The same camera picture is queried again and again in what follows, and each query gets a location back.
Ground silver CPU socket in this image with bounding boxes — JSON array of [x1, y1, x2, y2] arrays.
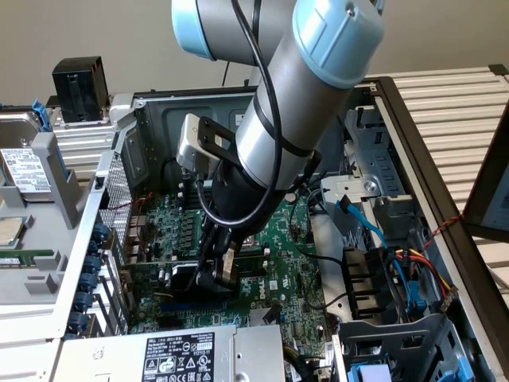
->
[[242, 232, 264, 255]]

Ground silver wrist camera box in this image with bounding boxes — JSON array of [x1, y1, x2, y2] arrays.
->
[[176, 113, 239, 176]]

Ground black-shrouded graphics card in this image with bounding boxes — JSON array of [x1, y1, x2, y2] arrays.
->
[[118, 260, 239, 318]]

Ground black angled wire plug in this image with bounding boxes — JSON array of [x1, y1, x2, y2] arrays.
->
[[262, 304, 282, 324]]

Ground grey metal disk cage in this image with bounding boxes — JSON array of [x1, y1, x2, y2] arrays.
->
[[344, 105, 425, 224]]

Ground black table end cap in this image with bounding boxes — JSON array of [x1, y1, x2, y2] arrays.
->
[[488, 63, 509, 85]]

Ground blue SATA wire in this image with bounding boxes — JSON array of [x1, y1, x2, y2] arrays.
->
[[383, 248, 429, 322], [336, 196, 389, 250]]

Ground silver CPU chip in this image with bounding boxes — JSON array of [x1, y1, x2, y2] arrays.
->
[[0, 216, 31, 248]]

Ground red black twisted wire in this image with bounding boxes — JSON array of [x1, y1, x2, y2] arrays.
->
[[421, 213, 466, 252]]

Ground long curved black wire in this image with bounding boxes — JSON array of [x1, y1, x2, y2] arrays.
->
[[288, 190, 347, 271]]

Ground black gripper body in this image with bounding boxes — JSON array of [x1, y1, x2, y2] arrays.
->
[[204, 158, 297, 242]]

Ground grey printed parts rack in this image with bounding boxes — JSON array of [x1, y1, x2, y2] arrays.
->
[[0, 131, 100, 310]]

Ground black camera cable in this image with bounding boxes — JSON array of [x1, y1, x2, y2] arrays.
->
[[194, 0, 288, 231]]

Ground silver hard disk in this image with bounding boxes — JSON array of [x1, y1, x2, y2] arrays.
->
[[0, 111, 55, 202]]

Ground thin red wire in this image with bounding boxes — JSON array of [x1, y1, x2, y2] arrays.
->
[[107, 192, 154, 240]]

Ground grey disk bay blue tabs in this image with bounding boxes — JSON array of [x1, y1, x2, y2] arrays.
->
[[332, 313, 496, 382]]

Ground blue expansion slot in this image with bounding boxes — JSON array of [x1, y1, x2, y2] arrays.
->
[[161, 300, 236, 315]]

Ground black plastic box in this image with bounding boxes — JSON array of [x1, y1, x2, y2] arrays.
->
[[51, 57, 111, 124]]

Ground black framed panel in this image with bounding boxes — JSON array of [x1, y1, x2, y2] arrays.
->
[[463, 99, 509, 248]]

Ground black plastic shroud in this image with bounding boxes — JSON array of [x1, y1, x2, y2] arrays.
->
[[341, 246, 397, 322]]

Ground black gripper plug cable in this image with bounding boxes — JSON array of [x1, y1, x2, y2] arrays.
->
[[293, 150, 324, 192]]

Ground silver chipset heat sink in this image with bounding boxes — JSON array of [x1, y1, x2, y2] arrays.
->
[[249, 308, 279, 328]]

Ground green motherboard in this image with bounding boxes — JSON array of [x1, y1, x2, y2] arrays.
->
[[126, 181, 347, 359]]

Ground open grey PC case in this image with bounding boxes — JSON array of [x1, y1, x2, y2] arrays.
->
[[47, 75, 509, 382]]

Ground grey power supply unit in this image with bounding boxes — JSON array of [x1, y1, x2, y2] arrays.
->
[[51, 324, 288, 382]]

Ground silver drive bracket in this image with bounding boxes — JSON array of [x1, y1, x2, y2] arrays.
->
[[320, 174, 381, 212]]

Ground yellow red power wires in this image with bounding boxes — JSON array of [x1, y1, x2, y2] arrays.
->
[[391, 245, 458, 315]]

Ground blue disk carrier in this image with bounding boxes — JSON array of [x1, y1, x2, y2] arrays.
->
[[29, 99, 55, 132]]

